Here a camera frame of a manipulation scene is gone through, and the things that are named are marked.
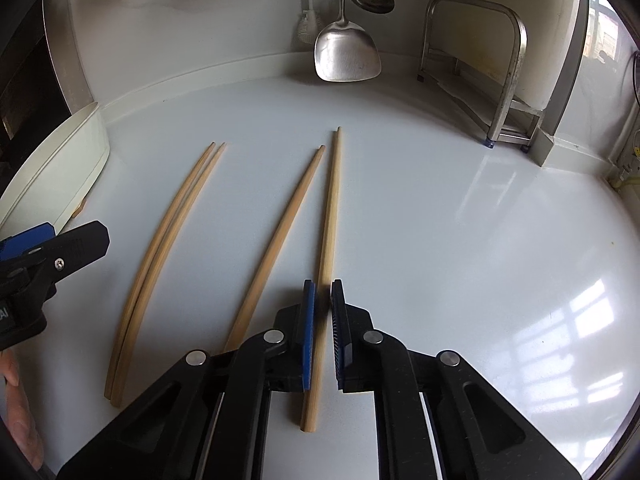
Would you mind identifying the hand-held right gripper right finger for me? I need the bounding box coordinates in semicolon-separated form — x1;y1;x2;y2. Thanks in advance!
330;279;583;480

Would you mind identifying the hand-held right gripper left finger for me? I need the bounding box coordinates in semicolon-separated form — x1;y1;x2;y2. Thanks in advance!
57;280;317;480

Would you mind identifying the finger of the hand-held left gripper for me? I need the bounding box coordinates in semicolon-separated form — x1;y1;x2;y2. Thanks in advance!
0;223;56;261
10;220;110;307

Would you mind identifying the white oval plastic basin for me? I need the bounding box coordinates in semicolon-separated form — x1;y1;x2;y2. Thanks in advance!
0;101;111;241

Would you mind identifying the light wooden chopstick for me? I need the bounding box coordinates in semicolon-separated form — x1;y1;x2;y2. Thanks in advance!
222;145;327;356
110;142;227;408
104;142;217;401
300;126;344;434

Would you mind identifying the person's left hand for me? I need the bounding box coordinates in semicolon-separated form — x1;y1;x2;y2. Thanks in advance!
0;349;47;472

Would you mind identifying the steel cooking spatula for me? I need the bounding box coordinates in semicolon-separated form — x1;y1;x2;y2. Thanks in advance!
314;0;382;82

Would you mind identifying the white dish brush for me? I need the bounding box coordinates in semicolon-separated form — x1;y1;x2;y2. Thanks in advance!
298;0;326;45

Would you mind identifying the white cutting board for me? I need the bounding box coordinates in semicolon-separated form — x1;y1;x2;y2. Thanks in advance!
440;0;581;111

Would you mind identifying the steel cutting board rack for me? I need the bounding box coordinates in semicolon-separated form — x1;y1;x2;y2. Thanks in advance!
417;0;546;152

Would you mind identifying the window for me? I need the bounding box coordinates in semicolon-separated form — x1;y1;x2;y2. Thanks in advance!
587;0;640;91

